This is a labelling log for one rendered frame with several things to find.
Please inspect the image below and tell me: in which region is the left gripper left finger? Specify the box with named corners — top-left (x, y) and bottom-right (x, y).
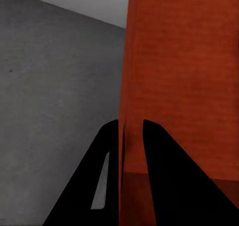
top-left (43, 119), bottom-right (119, 226)

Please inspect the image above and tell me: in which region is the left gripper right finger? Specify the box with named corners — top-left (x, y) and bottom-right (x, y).
top-left (142, 119), bottom-right (239, 226)

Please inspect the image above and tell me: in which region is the storage box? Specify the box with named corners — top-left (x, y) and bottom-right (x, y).
top-left (119, 0), bottom-right (239, 226)

